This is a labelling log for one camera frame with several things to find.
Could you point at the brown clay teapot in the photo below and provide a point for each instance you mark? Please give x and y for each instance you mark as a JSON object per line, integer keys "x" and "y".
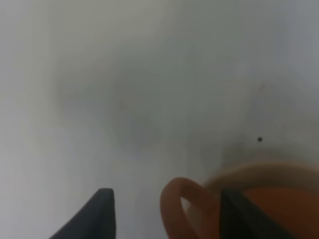
{"x": 189, "y": 211}

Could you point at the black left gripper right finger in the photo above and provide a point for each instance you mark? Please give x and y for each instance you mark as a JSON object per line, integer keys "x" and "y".
{"x": 242, "y": 219}

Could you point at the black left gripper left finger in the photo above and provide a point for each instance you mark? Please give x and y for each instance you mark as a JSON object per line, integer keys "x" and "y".
{"x": 95, "y": 220}

